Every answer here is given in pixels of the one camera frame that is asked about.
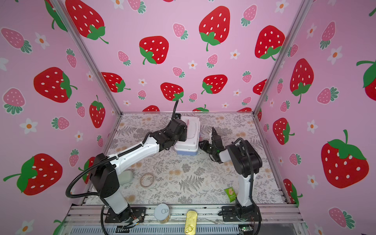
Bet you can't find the white pink blue tool box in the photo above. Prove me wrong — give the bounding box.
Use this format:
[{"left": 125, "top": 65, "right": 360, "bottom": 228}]
[{"left": 174, "top": 116, "right": 200, "bottom": 156}]

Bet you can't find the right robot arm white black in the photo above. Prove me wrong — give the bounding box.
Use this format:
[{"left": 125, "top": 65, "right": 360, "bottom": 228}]
[{"left": 199, "top": 128, "right": 262, "bottom": 219}]

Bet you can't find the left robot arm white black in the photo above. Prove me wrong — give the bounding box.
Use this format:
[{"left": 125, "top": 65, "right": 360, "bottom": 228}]
[{"left": 65, "top": 119, "right": 190, "bottom": 222}]

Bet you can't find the green snack packet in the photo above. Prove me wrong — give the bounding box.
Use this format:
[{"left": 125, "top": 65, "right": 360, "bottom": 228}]
[{"left": 224, "top": 187, "right": 237, "bottom": 202}]

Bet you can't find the clear tape roll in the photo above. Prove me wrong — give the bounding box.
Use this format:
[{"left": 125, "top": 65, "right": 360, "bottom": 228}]
[{"left": 140, "top": 172, "right": 155, "bottom": 188}]

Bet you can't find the round silver tin can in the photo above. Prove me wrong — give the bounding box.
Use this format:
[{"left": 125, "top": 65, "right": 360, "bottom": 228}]
[{"left": 154, "top": 203, "right": 170, "bottom": 224}]

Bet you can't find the gold oval tin can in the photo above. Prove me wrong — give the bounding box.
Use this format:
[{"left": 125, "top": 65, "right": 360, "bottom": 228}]
[{"left": 184, "top": 211, "right": 198, "bottom": 235}]

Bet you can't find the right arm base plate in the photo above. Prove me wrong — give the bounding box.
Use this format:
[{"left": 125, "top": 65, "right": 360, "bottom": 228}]
[{"left": 218, "top": 204, "right": 262, "bottom": 222}]

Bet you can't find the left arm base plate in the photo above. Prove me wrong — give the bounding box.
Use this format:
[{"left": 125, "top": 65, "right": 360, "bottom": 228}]
[{"left": 105, "top": 206, "right": 146, "bottom": 224}]

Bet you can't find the aluminium front rail frame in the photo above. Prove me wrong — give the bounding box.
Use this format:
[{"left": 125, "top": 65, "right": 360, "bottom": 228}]
[{"left": 57, "top": 204, "right": 310, "bottom": 235}]

